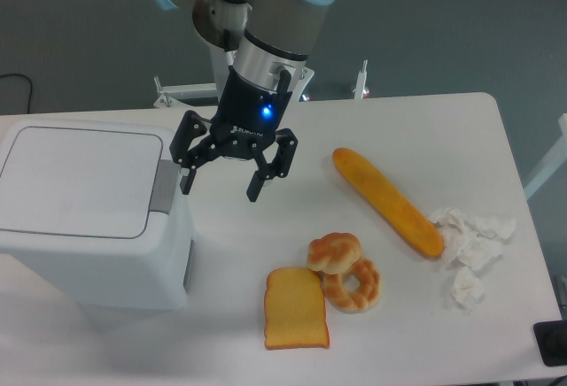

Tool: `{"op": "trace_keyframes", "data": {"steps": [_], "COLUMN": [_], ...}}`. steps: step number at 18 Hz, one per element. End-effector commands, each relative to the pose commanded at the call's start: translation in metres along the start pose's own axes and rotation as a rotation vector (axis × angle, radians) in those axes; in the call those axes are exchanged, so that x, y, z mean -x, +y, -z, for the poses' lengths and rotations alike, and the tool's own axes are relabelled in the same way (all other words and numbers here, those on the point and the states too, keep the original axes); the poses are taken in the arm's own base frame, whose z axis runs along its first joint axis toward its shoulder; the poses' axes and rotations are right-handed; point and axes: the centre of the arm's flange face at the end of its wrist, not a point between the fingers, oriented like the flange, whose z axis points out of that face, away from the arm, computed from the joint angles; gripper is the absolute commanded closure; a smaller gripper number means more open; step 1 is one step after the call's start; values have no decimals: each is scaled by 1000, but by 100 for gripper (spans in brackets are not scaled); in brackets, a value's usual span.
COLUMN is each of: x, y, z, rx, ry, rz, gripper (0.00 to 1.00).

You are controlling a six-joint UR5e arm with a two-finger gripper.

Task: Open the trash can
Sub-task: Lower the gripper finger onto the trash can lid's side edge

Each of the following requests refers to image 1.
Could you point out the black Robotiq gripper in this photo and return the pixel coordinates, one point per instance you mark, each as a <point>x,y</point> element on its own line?
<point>245,124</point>

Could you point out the white push-lid trash can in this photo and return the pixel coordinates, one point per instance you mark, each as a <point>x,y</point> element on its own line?
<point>95,209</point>

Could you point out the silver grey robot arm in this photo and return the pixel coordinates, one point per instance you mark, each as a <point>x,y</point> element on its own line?
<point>270,41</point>

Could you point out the braided round bread bun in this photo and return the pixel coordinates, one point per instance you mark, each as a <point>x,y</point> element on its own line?
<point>333,253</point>

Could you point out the long orange baguette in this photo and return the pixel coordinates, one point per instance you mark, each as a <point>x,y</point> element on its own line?
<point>401,214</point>

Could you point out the orange toast slice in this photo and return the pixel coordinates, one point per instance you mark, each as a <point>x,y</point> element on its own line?
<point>295,310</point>

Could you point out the large crumpled white tissue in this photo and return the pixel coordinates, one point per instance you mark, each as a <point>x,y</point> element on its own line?
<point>471,240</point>

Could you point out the small crumpled white tissue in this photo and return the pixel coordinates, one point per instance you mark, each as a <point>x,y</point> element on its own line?
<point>467,290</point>

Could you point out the black device at table edge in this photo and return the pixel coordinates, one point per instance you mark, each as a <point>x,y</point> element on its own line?
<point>551,340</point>

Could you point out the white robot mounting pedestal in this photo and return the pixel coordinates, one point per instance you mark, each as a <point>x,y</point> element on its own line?
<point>195,91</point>

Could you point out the white clamp bracket with red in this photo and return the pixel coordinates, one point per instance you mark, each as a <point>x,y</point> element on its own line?
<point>360,89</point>

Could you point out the white frame leg right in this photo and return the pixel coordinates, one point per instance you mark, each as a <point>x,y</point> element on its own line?
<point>552,160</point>

